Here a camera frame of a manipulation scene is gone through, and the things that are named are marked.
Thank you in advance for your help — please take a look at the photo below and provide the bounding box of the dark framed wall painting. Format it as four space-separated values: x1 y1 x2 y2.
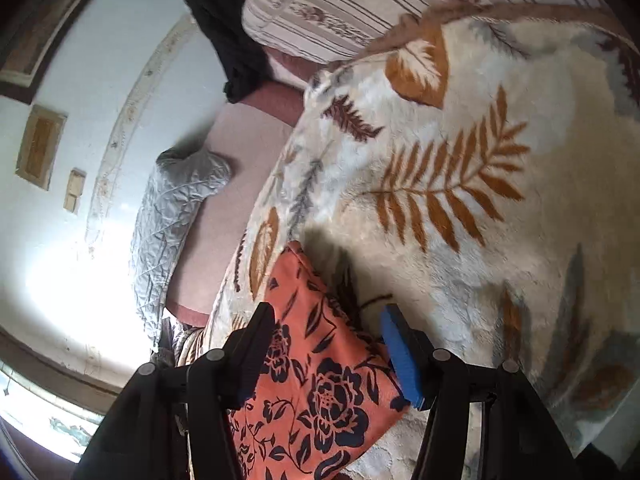
0 0 126 106

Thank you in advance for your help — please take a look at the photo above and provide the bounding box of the stained glass door pane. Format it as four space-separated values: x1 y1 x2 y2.
0 360 108 463

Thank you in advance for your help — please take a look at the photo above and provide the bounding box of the orange floral blouse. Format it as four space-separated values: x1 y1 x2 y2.
227 240 413 480

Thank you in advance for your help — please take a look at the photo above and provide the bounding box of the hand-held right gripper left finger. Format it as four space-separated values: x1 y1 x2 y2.
72 302 277 480

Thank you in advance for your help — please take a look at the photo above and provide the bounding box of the grey quilted pillow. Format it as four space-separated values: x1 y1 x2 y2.
131 147 232 351

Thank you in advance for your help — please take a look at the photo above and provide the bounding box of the black garment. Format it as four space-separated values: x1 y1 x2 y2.
177 0 273 103

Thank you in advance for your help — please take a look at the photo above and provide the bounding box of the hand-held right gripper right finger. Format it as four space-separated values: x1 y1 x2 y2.
379 304 583 480

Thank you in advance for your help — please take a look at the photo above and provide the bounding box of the framed wall plaque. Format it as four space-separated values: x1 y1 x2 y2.
15 105 68 191

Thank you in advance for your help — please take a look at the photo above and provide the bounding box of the striped floral sofa cushion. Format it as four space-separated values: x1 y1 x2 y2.
241 0 601 65

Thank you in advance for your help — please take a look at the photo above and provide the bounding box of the pink sofa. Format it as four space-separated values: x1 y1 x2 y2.
165 0 313 328

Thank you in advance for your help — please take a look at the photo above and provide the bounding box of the leaf print fleece blanket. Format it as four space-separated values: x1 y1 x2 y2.
172 2 640 480

